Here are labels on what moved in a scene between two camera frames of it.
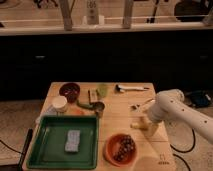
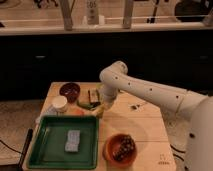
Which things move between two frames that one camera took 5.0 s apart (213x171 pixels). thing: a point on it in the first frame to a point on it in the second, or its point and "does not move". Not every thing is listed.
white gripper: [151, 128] to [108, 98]
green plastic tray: [48, 151] does not move
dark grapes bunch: [127, 145] does not move
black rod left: [26, 148] does not move
